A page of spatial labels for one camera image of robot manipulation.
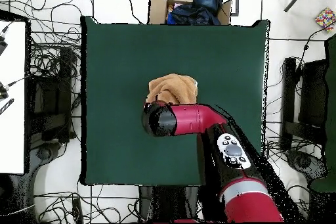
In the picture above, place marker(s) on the orange terry towel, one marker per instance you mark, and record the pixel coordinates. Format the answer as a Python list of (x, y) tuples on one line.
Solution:
[(173, 87)]

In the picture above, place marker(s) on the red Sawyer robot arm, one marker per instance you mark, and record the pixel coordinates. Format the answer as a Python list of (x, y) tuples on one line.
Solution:
[(191, 119)]

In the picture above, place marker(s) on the dark green table cloth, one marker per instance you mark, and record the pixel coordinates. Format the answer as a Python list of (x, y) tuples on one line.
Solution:
[(131, 63)]

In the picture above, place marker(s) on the cardboard box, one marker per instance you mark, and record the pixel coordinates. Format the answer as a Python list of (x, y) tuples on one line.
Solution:
[(157, 8)]

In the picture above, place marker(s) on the dark blue clothes pile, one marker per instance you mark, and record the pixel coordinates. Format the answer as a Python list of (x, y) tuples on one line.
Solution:
[(197, 11)]

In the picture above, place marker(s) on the black equipment stand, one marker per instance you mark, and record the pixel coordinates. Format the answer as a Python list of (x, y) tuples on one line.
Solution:
[(52, 108)]

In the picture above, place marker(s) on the black power strip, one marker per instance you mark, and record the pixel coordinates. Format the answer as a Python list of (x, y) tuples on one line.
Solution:
[(77, 209)]

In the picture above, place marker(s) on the white side table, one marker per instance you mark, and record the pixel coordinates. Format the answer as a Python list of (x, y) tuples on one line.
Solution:
[(13, 129)]

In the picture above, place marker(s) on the green covered side table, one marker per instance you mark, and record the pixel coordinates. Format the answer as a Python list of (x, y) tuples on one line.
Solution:
[(331, 129)]

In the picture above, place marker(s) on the multicoloured dotted cloth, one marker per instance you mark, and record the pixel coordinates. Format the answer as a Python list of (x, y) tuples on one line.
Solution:
[(325, 19)]

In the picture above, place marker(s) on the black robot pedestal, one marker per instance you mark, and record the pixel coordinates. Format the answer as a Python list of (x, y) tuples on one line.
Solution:
[(168, 203)]

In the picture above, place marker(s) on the black floor frame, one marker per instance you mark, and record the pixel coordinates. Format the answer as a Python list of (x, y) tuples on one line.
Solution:
[(312, 95)]

